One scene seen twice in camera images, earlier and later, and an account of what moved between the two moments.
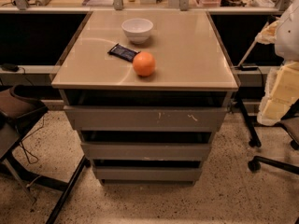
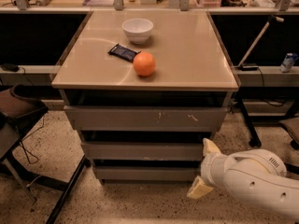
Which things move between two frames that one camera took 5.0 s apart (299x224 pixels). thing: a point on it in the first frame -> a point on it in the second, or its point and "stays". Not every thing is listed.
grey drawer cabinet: (148, 91) stays
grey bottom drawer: (147, 174) stays
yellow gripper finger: (268, 35) -> (208, 147)
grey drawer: (147, 151) stays
